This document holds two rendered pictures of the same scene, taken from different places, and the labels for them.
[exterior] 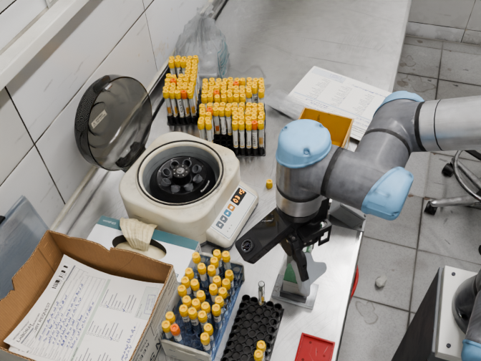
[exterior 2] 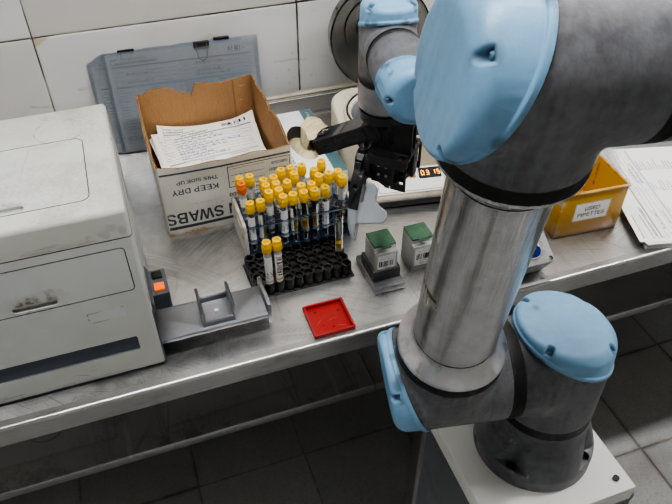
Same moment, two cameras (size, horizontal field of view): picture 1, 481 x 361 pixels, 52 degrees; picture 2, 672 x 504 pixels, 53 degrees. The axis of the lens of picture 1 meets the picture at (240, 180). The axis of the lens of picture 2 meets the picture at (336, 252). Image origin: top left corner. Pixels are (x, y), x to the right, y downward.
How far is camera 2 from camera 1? 0.72 m
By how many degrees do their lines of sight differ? 35
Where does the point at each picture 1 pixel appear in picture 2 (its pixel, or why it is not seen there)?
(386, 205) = (384, 83)
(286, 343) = (320, 294)
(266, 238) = (340, 131)
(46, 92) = not seen: outside the picture
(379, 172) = (405, 53)
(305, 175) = (364, 39)
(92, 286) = (242, 141)
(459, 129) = not seen: hidden behind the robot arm
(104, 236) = (292, 121)
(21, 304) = (190, 113)
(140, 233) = (311, 130)
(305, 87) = (644, 155)
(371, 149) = not seen: hidden behind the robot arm
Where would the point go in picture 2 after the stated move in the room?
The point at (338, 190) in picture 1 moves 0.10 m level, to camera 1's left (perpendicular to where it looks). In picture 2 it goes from (371, 60) to (319, 33)
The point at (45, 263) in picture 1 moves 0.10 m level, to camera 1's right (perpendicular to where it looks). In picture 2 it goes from (231, 102) to (259, 121)
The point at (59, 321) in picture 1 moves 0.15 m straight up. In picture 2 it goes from (198, 142) to (187, 74)
